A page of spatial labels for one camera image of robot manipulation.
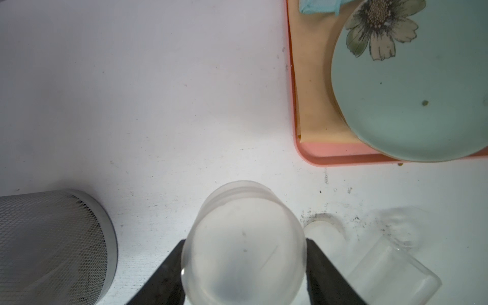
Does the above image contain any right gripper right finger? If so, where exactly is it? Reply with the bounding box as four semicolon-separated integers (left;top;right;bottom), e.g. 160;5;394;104
306;238;366;305

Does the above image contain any teal folded cloth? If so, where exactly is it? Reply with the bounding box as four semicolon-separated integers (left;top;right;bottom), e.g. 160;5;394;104
299;0;354;15

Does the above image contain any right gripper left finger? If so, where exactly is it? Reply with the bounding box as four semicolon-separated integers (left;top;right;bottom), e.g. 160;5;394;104
127;240;186;305

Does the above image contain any tall clear bean jar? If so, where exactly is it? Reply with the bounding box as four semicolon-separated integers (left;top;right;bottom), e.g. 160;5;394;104
346;237;442;304

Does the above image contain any mesh waste bin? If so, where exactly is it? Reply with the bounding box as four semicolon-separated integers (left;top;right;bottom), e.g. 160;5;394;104
1;189;118;304

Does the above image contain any teal plate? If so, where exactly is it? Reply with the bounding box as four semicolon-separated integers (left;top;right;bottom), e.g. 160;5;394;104
331;1;487;162

